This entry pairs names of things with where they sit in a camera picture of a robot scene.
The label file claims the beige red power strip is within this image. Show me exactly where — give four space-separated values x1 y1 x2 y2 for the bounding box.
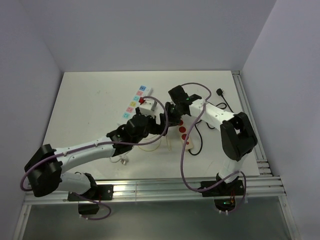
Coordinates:
176 118 194 152

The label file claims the white multicolour power strip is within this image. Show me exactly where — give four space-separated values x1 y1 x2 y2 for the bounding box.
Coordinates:
117 85 153 126

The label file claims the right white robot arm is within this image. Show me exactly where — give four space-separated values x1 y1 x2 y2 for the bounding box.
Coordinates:
167 85 258 195

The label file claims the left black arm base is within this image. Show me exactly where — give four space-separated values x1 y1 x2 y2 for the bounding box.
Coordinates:
67 184 114 221

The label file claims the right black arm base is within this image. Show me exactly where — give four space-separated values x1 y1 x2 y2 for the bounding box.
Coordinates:
197 171 247 216

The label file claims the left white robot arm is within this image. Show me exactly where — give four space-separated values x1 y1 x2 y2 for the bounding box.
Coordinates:
20 112 169 200

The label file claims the black power cord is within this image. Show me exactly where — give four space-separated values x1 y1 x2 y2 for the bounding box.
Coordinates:
188 88 233 156

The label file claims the aluminium right rail frame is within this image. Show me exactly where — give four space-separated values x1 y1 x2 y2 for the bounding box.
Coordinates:
231 71 280 177

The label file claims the aluminium rail frame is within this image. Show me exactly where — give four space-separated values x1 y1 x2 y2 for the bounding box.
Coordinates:
13 176 301 240
231 71 280 177

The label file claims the aluminium front rail frame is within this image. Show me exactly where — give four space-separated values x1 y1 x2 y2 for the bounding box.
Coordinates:
13 176 301 240

